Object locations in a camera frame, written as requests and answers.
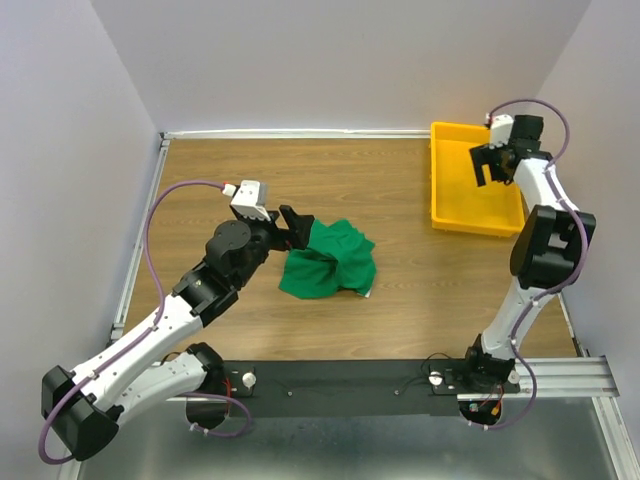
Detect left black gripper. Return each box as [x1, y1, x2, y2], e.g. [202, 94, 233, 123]
[234, 205, 315, 289]

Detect yellow plastic tray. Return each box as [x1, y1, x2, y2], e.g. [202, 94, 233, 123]
[430, 122, 525, 237]

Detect green t shirt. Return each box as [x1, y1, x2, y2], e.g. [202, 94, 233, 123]
[279, 219, 377, 300]

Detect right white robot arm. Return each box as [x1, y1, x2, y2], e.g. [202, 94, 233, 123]
[459, 115, 596, 392]

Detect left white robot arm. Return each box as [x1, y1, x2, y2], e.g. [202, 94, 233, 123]
[38, 205, 315, 464]

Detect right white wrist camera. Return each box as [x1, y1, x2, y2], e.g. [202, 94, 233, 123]
[488, 114, 514, 148]

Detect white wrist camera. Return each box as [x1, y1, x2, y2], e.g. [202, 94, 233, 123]
[488, 114, 514, 148]
[230, 180, 270, 221]

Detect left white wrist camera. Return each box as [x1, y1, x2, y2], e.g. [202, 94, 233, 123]
[230, 180, 270, 221]

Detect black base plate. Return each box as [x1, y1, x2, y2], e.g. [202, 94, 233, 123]
[185, 357, 521, 432]

